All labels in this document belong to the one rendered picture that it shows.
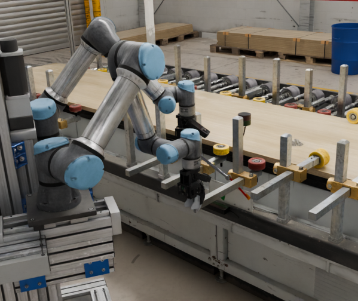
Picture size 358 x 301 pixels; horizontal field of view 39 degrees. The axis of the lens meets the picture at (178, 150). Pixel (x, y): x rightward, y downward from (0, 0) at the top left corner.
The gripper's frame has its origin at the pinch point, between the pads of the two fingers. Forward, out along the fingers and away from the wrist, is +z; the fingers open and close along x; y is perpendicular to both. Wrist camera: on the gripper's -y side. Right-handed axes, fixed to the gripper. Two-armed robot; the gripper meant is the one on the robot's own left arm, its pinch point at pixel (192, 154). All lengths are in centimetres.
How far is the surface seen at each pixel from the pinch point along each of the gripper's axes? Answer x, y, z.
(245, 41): -685, 179, 66
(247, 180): 4.3, -28.1, 7.4
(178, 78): -149, 73, 2
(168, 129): -38.3, 30.4, 3.2
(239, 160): 1.2, -23.2, -0.4
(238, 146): 1.6, -23.1, -7.8
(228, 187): 14.8, -22.3, 7.0
